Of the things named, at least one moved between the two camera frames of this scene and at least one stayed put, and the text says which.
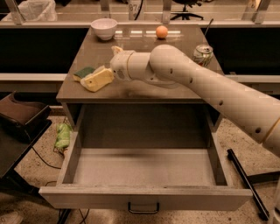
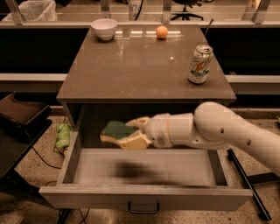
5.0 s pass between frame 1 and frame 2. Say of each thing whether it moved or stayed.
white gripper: moved
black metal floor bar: stayed
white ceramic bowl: stayed
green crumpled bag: stayed
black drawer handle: stayed
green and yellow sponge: moved
